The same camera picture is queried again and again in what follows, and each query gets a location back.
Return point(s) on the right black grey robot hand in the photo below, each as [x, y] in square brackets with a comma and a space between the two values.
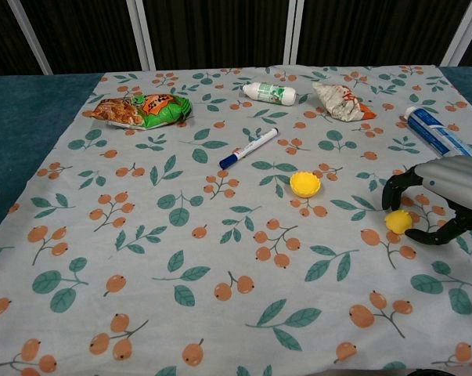
[458, 180]

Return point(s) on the small yellow object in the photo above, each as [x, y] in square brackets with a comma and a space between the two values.
[306, 185]

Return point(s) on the white green plastic bottle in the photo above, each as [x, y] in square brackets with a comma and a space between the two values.
[271, 93]

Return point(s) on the crumpled white orange packet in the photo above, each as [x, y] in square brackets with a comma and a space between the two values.
[337, 102]

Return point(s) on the yellow toy piece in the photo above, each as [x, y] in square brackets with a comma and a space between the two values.
[398, 222]

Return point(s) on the floral leaf berry tablecloth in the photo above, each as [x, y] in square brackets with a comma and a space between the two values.
[181, 243]

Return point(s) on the black partition screen silver frames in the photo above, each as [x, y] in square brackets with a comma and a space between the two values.
[220, 31]

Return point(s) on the white blue marker pen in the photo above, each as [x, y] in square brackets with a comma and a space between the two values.
[251, 147]

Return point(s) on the blue white toothpaste tube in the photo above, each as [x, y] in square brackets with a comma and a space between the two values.
[435, 131]

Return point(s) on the green orange snack bag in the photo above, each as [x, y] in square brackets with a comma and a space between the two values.
[149, 111]

